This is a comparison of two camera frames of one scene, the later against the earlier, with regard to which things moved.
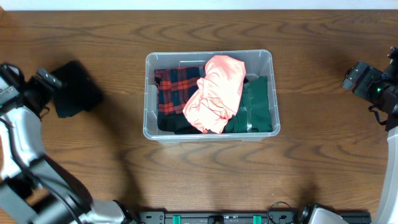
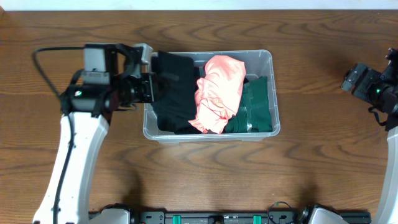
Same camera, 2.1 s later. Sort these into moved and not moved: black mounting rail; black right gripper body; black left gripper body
Moved: black left gripper body
Not moved: black right gripper body; black mounting rail
